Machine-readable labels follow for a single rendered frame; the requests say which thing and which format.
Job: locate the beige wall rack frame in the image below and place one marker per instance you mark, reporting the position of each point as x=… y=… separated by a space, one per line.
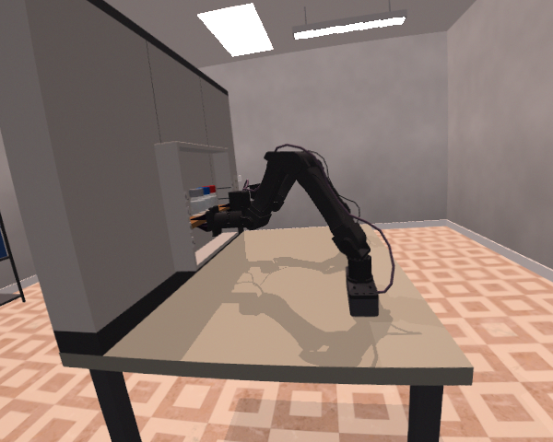
x=172 y=188

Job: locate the white bottle with grey cap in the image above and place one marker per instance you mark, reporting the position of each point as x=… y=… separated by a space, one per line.
x=198 y=203

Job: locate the brown wooden shelf board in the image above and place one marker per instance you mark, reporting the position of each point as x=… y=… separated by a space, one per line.
x=196 y=223

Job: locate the clear glass bottle with blue cap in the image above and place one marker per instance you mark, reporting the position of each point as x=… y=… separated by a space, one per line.
x=207 y=198

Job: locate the clear plastic bottle with red cap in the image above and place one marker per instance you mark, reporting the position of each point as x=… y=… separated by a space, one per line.
x=213 y=195

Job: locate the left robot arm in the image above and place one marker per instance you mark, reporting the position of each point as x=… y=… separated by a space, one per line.
x=348 y=236

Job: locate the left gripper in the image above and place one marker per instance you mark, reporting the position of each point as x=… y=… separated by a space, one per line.
x=214 y=220

